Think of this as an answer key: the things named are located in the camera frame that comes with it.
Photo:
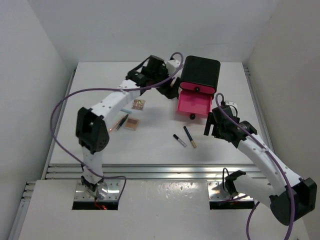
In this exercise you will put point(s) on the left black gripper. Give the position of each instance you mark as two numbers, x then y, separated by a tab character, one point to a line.
170	92

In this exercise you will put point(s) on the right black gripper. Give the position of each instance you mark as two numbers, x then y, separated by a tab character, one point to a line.
211	121

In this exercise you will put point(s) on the nine-pan orange eyeshadow palette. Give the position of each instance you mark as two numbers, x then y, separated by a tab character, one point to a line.
138	104

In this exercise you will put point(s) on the four-pan brown eyeshadow palette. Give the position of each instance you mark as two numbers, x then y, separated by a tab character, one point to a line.
131	123

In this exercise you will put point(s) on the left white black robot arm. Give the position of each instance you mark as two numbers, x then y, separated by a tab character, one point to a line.
92	124

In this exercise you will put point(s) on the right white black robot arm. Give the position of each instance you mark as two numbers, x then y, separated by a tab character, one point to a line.
288	195

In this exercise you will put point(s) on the dark teal gold pencil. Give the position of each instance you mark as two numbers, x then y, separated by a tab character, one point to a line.
189	137

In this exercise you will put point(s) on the black drawer cabinet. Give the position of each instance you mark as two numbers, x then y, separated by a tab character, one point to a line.
202	71

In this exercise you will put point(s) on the silver glitter tube black cap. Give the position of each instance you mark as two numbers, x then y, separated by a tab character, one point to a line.
179	140

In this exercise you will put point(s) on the white and blue pen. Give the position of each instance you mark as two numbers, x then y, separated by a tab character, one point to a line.
126	111

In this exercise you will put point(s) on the pink slim pencil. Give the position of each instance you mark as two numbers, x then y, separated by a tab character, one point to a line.
116	123

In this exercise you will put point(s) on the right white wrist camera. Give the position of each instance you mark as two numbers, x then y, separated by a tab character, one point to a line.
231	103

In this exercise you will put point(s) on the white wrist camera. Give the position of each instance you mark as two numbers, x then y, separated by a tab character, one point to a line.
173	66
231	103

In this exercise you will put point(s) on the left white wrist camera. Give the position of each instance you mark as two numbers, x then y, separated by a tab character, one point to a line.
173	66

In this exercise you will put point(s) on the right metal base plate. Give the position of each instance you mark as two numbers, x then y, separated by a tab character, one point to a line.
216	193

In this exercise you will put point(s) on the metal base plate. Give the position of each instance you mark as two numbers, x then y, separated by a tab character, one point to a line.
107	191
216	193

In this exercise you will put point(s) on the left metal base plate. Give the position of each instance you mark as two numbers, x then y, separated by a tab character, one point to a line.
107	191

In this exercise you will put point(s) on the aluminium front rail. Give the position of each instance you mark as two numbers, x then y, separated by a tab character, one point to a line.
154	171

